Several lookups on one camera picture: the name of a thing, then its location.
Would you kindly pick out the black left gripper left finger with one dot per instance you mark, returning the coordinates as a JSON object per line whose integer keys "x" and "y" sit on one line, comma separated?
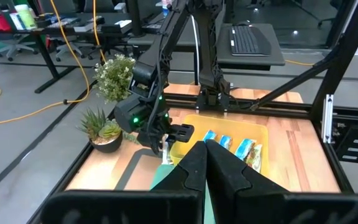
{"x": 120, "y": 208}

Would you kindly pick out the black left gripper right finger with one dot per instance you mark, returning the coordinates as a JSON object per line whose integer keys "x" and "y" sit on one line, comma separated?
{"x": 275, "y": 208}

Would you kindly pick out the white-backed granola bar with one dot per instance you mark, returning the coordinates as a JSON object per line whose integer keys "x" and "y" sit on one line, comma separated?
{"x": 167, "y": 155}

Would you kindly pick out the blue red-striped granola bar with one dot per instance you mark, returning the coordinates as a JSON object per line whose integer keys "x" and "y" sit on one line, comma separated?
{"x": 245, "y": 150}
{"x": 210, "y": 136}
{"x": 225, "y": 142}

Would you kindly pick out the green red-label granola bar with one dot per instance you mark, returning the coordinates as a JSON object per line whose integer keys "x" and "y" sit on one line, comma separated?
{"x": 255, "y": 158}

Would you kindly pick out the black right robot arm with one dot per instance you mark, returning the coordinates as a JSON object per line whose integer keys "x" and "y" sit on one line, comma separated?
{"x": 210, "y": 62}

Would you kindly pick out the teal plastic bin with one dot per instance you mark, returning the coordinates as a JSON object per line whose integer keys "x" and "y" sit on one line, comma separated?
{"x": 162, "y": 177}

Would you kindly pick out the succulent in black pot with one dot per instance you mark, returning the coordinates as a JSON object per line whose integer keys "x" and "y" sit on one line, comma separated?
{"x": 104, "y": 137}

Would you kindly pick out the white-flowered potted plant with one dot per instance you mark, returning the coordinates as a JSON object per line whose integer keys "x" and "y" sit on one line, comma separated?
{"x": 113, "y": 77}

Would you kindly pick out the yellow plastic bin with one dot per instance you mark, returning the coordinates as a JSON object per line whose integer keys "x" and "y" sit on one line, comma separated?
{"x": 228, "y": 126}

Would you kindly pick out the small white box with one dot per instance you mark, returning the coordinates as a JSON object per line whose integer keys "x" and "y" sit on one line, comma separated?
{"x": 123, "y": 24}

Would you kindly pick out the black keyboard stand platform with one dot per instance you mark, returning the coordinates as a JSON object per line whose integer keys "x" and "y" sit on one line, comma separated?
{"x": 250, "y": 62}

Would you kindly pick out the grey office chair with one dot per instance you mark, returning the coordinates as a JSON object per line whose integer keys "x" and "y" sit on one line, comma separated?
{"x": 70, "y": 48}
{"x": 15, "y": 46}

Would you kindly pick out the blue white bottle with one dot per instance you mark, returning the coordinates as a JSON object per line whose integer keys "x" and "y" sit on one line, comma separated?
{"x": 166, "y": 7}

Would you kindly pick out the black computer keyboard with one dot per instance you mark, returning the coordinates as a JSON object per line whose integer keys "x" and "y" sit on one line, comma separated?
{"x": 247, "y": 40}

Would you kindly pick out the black office desk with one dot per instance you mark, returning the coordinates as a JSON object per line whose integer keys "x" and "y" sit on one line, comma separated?
{"x": 47, "y": 56}

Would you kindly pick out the silver aluminium bracket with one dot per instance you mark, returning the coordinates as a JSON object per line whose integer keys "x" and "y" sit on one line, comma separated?
{"x": 327, "y": 124}

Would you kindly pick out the black aluminium table frame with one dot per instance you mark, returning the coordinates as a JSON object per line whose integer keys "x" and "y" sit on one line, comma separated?
{"x": 275, "y": 107}

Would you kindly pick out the black slotted metal bracket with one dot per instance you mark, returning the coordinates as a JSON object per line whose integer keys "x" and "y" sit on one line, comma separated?
{"x": 353, "y": 143}

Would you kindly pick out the black monitor stand post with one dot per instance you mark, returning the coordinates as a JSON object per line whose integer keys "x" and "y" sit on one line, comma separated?
{"x": 134, "y": 18}

